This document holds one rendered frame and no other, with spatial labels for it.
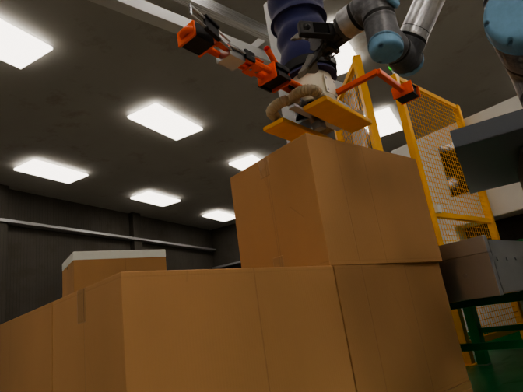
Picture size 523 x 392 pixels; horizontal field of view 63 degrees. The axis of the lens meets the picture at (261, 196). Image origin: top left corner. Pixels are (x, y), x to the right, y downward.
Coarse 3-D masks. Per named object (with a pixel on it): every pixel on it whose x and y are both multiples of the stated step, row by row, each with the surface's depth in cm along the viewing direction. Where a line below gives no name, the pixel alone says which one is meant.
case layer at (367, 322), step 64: (64, 320) 97; (128, 320) 75; (192, 320) 84; (256, 320) 94; (320, 320) 107; (384, 320) 124; (448, 320) 148; (0, 384) 137; (64, 384) 94; (128, 384) 72; (192, 384) 80; (256, 384) 89; (320, 384) 100; (384, 384) 115; (448, 384) 135
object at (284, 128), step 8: (280, 120) 158; (288, 120) 160; (264, 128) 163; (272, 128) 162; (280, 128) 163; (288, 128) 164; (296, 128) 165; (304, 128) 168; (280, 136) 170; (288, 136) 171; (296, 136) 172
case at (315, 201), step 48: (288, 144) 133; (336, 144) 136; (240, 192) 151; (288, 192) 132; (336, 192) 128; (384, 192) 145; (240, 240) 149; (288, 240) 130; (336, 240) 121; (384, 240) 136; (432, 240) 154
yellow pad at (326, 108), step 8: (328, 96) 148; (312, 104) 150; (320, 104) 149; (328, 104) 150; (336, 104) 151; (312, 112) 154; (320, 112) 155; (328, 112) 156; (336, 112) 156; (344, 112) 157; (352, 112) 159; (328, 120) 162; (336, 120) 163; (344, 120) 164; (352, 120) 165; (360, 120) 166; (368, 120) 169; (344, 128) 171; (352, 128) 172; (360, 128) 174
